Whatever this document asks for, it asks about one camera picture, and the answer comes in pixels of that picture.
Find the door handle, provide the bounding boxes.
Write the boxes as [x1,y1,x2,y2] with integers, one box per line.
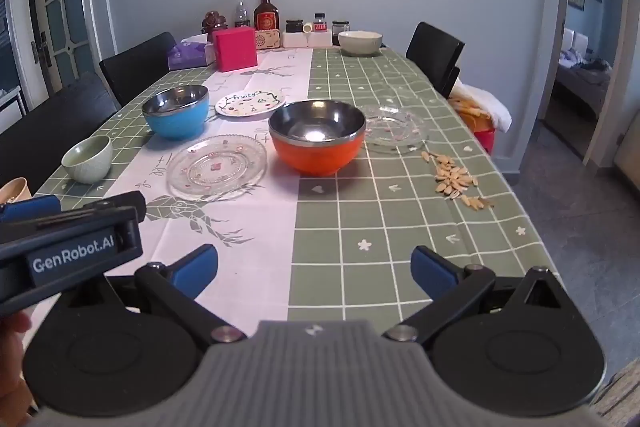
[31,32,53,68]

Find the pink box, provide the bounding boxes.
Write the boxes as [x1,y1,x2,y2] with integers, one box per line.
[211,26,259,72]

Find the pile of melon seeds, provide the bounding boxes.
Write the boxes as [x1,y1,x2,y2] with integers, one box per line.
[420,150,496,211]

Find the orange patterned cloth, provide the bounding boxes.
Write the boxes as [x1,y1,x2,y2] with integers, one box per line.
[447,94,493,132]

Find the beige paper cup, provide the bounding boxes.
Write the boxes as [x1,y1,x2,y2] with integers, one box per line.
[0,177,33,202]

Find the white cloth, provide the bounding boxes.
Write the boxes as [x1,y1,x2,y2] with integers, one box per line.
[452,82,513,132]

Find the small green ceramic bowl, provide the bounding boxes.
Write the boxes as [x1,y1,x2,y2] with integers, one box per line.
[61,135,114,184]

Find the person's left hand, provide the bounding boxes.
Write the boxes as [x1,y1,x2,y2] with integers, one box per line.
[0,311,32,410]

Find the green checked tablecloth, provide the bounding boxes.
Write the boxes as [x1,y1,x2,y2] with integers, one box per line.
[22,44,566,358]

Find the blue steel bowl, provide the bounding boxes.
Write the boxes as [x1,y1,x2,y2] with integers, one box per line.
[141,84,210,140]

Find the black wooden chair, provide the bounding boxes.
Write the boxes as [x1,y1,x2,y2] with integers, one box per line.
[0,72,118,198]
[406,22,466,100]
[99,32,178,108]

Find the white rectangular box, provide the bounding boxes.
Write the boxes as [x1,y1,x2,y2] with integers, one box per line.
[282,29,333,48]

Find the brown liquor bottle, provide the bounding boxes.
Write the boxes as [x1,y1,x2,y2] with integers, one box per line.
[253,0,280,32]

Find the square clear glass plate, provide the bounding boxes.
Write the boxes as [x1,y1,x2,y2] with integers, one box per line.
[359,105,430,154]

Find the brown figurine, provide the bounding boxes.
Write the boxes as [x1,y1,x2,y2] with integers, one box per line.
[201,10,228,35]

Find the cream patterned box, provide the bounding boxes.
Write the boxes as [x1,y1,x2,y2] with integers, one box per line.
[252,29,283,52]

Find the bed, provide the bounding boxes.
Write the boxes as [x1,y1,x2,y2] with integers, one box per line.
[557,27,613,118]

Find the orange steel bowl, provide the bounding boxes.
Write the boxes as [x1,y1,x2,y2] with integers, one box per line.
[268,100,367,176]

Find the round clear glass plate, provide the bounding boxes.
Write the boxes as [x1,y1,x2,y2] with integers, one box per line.
[166,134,268,202]

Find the large pale green bowl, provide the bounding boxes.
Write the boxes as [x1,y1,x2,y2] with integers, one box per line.
[338,30,384,56]

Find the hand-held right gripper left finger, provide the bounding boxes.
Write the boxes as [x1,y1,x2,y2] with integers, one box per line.
[60,243,249,353]

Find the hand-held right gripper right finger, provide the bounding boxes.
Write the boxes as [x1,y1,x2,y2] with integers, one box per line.
[382,245,564,349]

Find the purple tissue box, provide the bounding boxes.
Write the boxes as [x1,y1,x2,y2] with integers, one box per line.
[166,33,217,72]

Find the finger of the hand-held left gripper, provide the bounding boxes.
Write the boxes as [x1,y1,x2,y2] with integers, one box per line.
[82,191,147,223]
[0,194,62,224]

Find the white painted ceramic plate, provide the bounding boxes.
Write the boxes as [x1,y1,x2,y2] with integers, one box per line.
[215,90,286,118]

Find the white cabinet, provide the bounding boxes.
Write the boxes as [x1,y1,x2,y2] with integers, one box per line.
[0,84,25,138]

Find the person's grey patterned clothing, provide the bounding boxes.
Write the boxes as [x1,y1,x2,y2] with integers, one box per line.
[595,357,640,427]

